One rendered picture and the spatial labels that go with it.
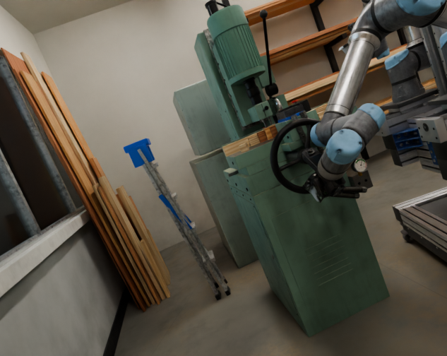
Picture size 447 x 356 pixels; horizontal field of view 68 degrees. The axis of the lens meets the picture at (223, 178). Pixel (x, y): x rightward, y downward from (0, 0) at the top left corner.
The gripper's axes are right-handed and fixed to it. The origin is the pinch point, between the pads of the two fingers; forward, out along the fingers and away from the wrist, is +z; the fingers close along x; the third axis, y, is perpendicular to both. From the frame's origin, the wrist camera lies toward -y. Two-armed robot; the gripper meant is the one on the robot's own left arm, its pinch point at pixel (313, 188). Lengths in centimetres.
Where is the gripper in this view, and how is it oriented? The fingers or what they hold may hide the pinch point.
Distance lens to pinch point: 115.2
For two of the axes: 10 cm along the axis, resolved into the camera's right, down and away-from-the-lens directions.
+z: 0.5, 4.0, 9.2
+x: 9.2, -3.8, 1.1
